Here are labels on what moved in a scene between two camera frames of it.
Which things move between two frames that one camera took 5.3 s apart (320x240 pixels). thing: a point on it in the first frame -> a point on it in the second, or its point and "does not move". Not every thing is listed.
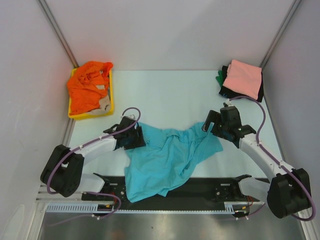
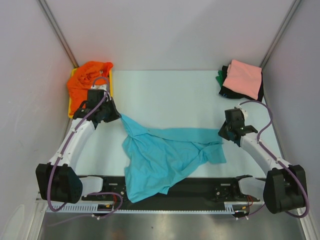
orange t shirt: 87,85 does not move
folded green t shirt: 219,78 does not move
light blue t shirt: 160,166 does not move
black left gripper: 139,141 -> 115,115
